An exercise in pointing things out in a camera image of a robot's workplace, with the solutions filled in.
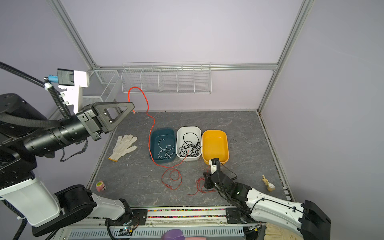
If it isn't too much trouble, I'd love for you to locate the red cable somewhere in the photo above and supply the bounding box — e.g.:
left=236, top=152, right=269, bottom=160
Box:
left=187, top=177, right=215, bottom=196
left=128, top=86, right=190, bottom=191

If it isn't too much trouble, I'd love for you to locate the black cable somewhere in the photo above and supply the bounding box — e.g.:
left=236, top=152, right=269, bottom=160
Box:
left=177, top=132, right=202, bottom=158

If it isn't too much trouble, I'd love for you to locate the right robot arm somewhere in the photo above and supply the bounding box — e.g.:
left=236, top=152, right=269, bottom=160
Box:
left=204, top=170, right=331, bottom=240

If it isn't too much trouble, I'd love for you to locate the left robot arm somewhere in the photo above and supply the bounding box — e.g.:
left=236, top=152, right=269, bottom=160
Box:
left=1, top=63, right=135, bottom=239

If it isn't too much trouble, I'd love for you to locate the white knit glove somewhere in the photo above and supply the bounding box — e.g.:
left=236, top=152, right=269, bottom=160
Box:
left=108, top=135, right=138, bottom=162

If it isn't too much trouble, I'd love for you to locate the small white mesh basket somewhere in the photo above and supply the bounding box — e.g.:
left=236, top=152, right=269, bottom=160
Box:
left=83, top=70, right=122, bottom=106

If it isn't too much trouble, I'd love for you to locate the yellow plastic bin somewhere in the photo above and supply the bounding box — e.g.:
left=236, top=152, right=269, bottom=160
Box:
left=202, top=130, right=230, bottom=165

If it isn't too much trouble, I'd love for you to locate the white plastic bin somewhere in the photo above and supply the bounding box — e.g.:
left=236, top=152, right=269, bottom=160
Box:
left=176, top=126, right=203, bottom=161

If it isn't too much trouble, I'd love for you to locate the teal plastic bin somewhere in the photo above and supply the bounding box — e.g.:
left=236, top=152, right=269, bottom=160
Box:
left=150, top=128, right=176, bottom=165

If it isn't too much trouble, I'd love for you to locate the purple object at base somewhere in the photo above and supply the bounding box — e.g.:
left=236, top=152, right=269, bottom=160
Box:
left=161, top=228, right=208, bottom=240

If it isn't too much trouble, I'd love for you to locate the cream glove at base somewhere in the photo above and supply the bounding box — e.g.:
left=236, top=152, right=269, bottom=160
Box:
left=264, top=223, right=303, bottom=240

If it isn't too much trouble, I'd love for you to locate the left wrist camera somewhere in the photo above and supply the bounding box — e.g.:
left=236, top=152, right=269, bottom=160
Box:
left=48, top=69, right=90, bottom=114

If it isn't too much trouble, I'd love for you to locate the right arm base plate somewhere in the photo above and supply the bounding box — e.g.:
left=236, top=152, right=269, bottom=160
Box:
left=226, top=207, right=256, bottom=224

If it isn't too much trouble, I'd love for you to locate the long white wire basket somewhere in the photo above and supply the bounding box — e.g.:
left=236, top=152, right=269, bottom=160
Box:
left=121, top=62, right=212, bottom=94

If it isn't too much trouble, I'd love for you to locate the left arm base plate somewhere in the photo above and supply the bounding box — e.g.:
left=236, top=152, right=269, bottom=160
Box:
left=123, top=209, right=148, bottom=226

